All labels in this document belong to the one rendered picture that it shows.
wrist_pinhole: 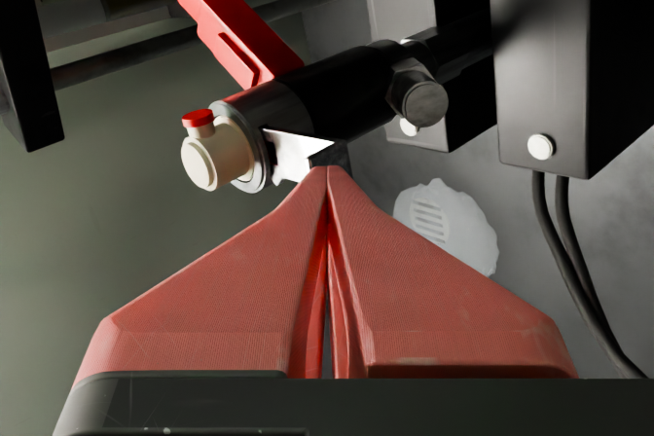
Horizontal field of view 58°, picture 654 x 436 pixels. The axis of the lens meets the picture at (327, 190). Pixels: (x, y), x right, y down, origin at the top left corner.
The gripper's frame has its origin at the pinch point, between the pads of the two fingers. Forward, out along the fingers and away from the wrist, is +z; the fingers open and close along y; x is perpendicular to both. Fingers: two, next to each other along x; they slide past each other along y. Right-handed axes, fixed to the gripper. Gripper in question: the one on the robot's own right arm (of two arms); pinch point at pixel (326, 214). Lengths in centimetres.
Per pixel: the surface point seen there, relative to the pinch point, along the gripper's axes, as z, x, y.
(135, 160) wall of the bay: 27.8, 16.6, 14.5
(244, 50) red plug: 7.7, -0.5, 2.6
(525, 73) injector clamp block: 10.2, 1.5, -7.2
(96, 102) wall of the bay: 27.8, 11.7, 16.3
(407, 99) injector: 5.5, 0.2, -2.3
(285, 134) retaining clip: 3.3, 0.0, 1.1
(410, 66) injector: 7.3, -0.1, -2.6
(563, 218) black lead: 8.1, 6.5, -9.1
